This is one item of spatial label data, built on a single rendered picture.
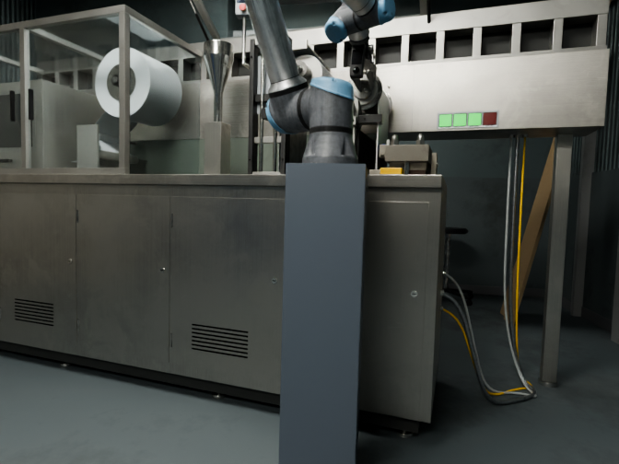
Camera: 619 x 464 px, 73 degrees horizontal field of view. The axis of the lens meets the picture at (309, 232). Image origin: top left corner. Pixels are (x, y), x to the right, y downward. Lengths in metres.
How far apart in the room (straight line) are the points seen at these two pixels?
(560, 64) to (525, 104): 0.19
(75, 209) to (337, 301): 1.36
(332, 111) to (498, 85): 1.07
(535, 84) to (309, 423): 1.58
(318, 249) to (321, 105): 0.37
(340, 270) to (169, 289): 0.90
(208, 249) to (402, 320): 0.76
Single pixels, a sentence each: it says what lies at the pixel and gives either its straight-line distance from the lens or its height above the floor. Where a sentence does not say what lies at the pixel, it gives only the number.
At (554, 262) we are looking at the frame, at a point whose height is 0.57.
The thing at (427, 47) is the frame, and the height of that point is 1.54.
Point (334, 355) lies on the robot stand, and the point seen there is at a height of 0.42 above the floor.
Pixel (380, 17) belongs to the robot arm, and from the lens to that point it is 1.37.
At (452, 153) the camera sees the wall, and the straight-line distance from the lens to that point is 4.23.
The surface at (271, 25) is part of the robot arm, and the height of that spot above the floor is 1.26.
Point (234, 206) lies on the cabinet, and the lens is 1.57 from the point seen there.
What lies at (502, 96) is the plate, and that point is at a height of 1.28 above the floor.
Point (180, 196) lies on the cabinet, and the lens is 1.71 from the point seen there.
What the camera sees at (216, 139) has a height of 1.09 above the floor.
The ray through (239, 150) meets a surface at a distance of 2.27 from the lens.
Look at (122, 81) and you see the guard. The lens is 2.00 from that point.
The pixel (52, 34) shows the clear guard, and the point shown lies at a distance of 2.36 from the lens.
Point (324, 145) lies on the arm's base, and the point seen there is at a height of 0.95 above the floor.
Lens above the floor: 0.79
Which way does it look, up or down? 4 degrees down
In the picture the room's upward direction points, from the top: 2 degrees clockwise
